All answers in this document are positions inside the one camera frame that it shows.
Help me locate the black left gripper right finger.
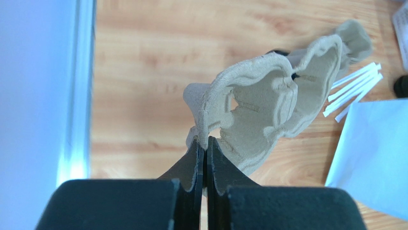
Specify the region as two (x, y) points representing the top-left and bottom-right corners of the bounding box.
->
(206, 137), (366, 230)

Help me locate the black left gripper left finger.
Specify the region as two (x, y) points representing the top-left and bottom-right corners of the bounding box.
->
(37, 140), (204, 230)

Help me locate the single cardboard cup carrier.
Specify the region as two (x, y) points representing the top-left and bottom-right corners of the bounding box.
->
(182, 34), (343, 177)

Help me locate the light blue paper bag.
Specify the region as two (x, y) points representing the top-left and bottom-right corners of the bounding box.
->
(325, 99), (408, 220)

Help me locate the stack of black lids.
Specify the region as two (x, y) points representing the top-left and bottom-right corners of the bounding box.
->
(393, 75), (408, 98)

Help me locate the black cup lid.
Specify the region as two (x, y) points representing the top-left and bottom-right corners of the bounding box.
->
(266, 49), (290, 56)

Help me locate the white wrapped straw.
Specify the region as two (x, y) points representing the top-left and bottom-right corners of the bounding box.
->
(323, 72), (383, 117)
(331, 62), (378, 90)
(328, 63), (382, 102)
(335, 92), (365, 123)

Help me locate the cardboard cup carrier tray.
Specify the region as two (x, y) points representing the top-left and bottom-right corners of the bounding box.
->
(334, 20), (373, 78)

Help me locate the aluminium frame rail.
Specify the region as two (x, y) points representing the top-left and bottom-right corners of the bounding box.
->
(56, 0), (97, 186)

